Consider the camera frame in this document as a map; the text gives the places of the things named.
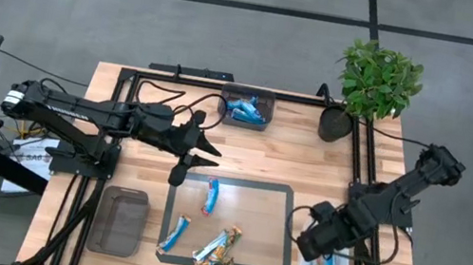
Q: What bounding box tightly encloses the right gripper black cable loop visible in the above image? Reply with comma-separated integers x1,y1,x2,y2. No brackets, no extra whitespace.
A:
283,202,317,248

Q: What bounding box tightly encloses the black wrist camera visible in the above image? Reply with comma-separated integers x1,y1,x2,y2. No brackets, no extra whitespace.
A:
309,199,342,227
166,161,191,190

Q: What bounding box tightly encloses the green potted plant black pot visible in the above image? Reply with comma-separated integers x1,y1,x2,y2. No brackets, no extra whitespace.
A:
315,32,430,158

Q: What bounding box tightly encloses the blue white granola bar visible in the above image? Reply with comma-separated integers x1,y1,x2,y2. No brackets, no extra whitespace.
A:
155,210,194,261
190,224,231,265

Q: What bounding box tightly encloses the black bar device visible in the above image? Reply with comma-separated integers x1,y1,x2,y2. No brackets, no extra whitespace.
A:
147,58,237,85

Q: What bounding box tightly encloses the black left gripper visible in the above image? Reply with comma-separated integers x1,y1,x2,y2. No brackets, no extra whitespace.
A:
130,102,230,173

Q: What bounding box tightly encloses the orange green granola bar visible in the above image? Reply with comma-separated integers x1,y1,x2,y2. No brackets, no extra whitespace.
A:
208,222,245,265
193,250,237,265

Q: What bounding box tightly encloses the black cable by plant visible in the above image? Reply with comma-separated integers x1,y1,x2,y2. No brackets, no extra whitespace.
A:
354,118,435,151

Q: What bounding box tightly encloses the dark grey plastic tray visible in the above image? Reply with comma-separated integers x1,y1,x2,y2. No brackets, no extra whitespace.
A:
84,181,155,262

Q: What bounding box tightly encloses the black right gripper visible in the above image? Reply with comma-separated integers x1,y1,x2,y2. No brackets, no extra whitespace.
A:
293,204,370,265

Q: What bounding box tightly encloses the translucent grey plastic bin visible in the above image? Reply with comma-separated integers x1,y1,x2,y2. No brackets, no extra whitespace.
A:
214,81,279,135

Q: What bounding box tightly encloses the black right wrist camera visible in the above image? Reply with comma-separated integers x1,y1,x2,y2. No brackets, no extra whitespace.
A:
309,199,342,227

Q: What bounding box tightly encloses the black floor cable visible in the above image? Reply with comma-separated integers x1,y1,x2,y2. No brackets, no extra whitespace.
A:
0,47,94,89

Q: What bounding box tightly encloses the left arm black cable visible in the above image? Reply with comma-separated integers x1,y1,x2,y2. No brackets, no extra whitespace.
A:
131,78,231,134

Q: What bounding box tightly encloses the grey-bordered silicone baking mat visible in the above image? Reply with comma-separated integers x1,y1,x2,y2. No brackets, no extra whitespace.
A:
153,164,306,265

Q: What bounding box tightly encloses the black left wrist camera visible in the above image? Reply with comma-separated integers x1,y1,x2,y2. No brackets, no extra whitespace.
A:
166,161,191,190

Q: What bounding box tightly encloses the black aluminium table frame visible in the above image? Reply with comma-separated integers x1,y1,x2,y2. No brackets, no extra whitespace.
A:
20,51,455,265

